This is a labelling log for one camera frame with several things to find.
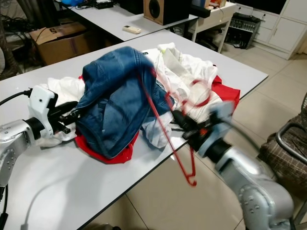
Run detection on blue denim jeans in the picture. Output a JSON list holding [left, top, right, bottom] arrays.
[[76, 46, 176, 160]]

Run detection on red plastic clothes hanger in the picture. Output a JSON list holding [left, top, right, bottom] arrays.
[[180, 77, 216, 110], [139, 67, 198, 187]]

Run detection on white cloth garment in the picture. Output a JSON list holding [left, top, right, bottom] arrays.
[[46, 77, 84, 147]]

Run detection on red garment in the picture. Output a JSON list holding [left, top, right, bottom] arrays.
[[74, 74, 241, 165]]

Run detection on white garment yellow trim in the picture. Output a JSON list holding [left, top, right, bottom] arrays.
[[144, 42, 219, 149]]

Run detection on taped brown cardboard box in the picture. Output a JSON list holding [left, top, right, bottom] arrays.
[[29, 23, 92, 66]]

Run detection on brown round armchair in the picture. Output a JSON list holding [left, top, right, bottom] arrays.
[[0, 31, 12, 82]]

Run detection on chair with plaid cushion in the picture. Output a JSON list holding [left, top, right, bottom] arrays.
[[258, 91, 307, 192]]

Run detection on white desk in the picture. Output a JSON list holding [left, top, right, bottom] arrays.
[[62, 0, 238, 53]]

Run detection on white remote control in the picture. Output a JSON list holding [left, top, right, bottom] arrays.
[[122, 25, 142, 34]]

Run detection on blue object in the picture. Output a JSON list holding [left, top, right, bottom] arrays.
[[60, 0, 84, 7]]

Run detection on black audio mixer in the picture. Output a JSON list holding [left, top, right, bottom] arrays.
[[224, 12, 260, 49]]

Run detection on wooden speaker box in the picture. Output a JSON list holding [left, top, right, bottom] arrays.
[[143, 0, 190, 26]]

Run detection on small black box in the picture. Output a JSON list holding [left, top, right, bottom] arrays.
[[192, 4, 212, 19]]

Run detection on white drawer cabinet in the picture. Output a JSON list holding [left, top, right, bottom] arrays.
[[235, 0, 307, 60]]

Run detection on black television screen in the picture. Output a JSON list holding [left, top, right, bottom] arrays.
[[237, 0, 286, 14]]

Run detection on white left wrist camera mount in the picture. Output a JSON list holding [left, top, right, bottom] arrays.
[[29, 86, 60, 137]]

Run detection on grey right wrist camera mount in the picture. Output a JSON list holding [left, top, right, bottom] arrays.
[[206, 102, 236, 144]]

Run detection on tangled black cables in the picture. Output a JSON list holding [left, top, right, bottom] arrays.
[[2, 17, 36, 36]]

